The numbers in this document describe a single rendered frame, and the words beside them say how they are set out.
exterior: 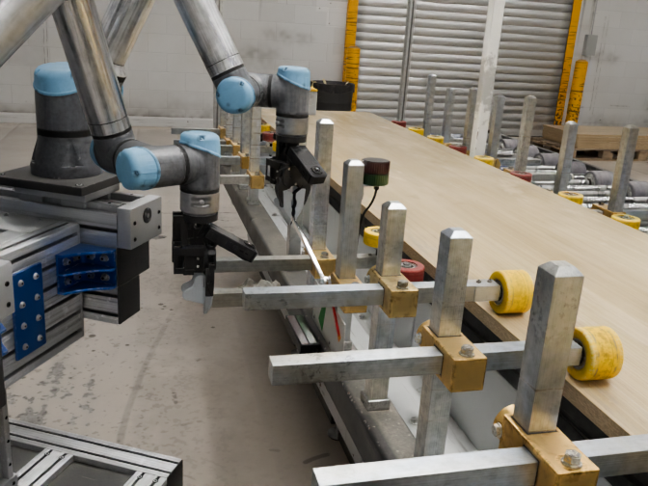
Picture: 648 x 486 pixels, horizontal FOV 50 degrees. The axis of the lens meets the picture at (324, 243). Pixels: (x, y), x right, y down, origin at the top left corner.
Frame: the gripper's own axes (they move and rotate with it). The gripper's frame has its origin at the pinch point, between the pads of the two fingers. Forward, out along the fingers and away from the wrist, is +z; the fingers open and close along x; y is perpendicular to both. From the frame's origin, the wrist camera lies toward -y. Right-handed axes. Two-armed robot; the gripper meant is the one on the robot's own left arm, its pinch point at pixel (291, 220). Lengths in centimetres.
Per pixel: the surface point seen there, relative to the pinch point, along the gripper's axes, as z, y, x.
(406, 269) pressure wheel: 3.2, -31.8, -8.8
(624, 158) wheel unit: -10, -8, -120
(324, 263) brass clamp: 9.7, -6.3, -5.9
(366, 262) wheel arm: 11.0, -7.1, -18.3
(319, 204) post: -2.9, 0.6, -8.2
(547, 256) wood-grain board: 4, -37, -48
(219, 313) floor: 94, 149, -57
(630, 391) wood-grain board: 4, -86, -6
